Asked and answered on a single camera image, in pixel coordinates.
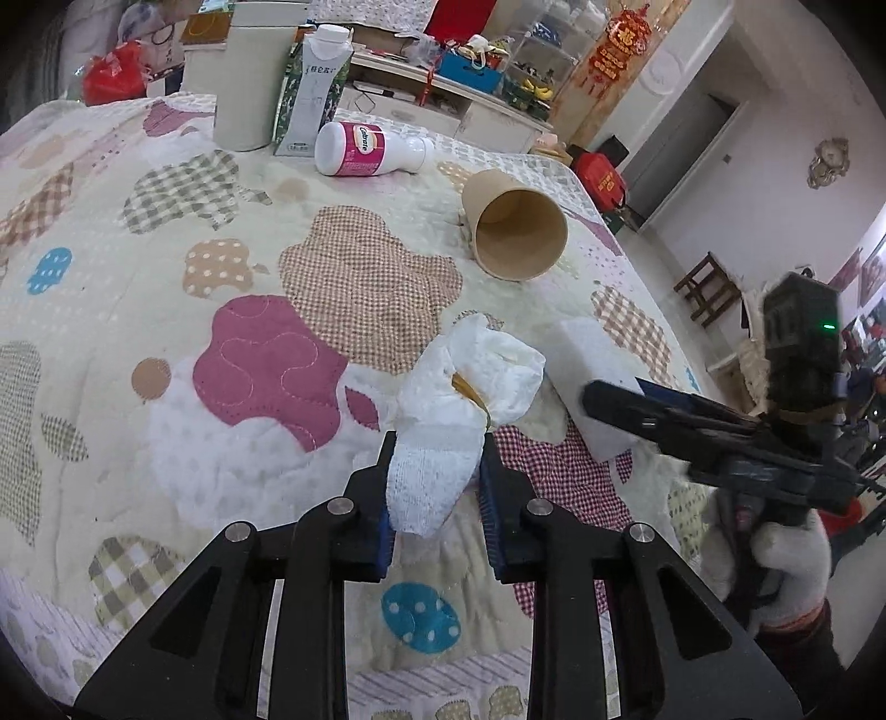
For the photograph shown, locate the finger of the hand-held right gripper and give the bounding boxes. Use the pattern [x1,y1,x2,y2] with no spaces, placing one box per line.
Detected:
[635,377,759,425]
[583,379,763,458]

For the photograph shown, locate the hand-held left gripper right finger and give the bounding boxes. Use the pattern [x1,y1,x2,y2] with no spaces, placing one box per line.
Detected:
[477,436,804,720]

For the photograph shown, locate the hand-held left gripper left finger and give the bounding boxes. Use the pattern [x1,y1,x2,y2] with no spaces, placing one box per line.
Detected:
[73,429,399,720]

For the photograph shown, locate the white foam block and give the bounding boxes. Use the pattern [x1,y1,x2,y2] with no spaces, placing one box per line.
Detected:
[543,318,655,461]

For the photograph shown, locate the white tissue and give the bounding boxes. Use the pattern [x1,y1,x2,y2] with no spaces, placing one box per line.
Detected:
[386,313,548,537]

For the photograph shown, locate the person's right forearm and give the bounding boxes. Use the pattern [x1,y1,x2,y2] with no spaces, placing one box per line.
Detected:
[754,602,849,700]

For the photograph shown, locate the person's right hand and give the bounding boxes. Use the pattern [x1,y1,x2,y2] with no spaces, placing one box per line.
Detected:
[699,485,832,631]

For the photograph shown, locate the dark wooden stool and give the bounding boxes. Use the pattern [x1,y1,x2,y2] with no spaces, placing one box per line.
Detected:
[673,251,745,328]

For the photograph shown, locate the red tote bag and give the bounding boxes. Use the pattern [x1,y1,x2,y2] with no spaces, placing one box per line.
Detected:
[573,151,627,212]

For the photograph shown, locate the brown paper cup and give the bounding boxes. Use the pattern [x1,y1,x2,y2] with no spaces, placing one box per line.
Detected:
[461,168,570,281]

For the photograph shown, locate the apple patchwork quilt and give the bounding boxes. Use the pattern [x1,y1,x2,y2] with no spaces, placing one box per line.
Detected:
[0,90,735,720]

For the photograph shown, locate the white low cabinet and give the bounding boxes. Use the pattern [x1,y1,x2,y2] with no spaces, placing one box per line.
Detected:
[336,52,555,157]

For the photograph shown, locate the red hanging ornament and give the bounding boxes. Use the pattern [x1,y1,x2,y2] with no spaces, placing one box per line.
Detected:
[578,3,655,94]

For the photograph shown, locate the blue storage basket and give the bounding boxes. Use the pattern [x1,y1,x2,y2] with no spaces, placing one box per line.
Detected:
[437,52,505,94]

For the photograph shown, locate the white bottle pink label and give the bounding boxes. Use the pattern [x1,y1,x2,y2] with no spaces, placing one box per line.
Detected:
[315,120,436,177]

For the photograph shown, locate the green white drink carton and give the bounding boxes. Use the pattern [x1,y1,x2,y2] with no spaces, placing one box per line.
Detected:
[273,24,356,159]

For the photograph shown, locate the white cylindrical tumbler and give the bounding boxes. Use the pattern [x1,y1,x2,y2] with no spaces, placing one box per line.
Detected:
[213,0,310,152]

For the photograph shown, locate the red plastic bag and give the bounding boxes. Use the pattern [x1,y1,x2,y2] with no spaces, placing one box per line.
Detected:
[83,42,150,106]

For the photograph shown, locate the ornate wall clock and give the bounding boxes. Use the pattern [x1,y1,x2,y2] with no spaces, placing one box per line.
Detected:
[806,137,851,189]

